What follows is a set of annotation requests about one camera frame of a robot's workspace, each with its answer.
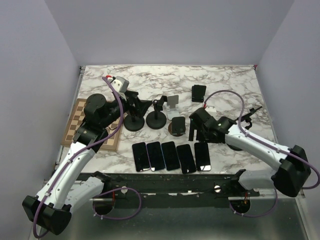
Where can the wooden chessboard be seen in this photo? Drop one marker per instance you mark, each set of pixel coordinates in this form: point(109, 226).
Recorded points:
point(75, 120)

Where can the pink-edged black phone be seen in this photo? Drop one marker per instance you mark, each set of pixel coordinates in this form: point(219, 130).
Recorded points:
point(140, 155)

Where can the small black phone stand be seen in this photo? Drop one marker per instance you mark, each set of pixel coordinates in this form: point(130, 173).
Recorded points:
point(198, 93)

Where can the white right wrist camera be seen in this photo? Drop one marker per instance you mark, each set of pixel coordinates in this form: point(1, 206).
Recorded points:
point(210, 110)

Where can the blue-edged black phone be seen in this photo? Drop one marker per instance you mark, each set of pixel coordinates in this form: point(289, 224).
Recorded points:
point(155, 156)

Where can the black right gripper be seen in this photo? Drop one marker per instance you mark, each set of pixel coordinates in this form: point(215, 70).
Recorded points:
point(200, 138)

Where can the black phone dark case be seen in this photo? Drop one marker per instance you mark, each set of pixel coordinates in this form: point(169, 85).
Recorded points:
point(170, 156)

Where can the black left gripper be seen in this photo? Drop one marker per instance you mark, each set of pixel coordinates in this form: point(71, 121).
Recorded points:
point(141, 105)

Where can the white folding phone stand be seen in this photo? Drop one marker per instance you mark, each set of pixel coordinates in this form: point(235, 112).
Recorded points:
point(172, 107)

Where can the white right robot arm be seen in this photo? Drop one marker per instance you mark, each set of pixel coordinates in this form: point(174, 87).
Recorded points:
point(287, 171)

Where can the black round-base stand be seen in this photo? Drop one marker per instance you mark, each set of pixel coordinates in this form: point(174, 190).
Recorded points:
point(134, 121)
point(157, 119)
point(246, 118)

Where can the black front mounting rail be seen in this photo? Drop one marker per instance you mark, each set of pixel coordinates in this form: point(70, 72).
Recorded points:
point(172, 190)

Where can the black stand on wooden base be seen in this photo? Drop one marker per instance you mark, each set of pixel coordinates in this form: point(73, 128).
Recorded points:
point(177, 127)

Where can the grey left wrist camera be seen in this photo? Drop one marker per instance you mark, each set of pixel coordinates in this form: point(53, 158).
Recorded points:
point(120, 84)

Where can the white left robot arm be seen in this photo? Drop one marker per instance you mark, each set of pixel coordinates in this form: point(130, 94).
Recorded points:
point(54, 205)

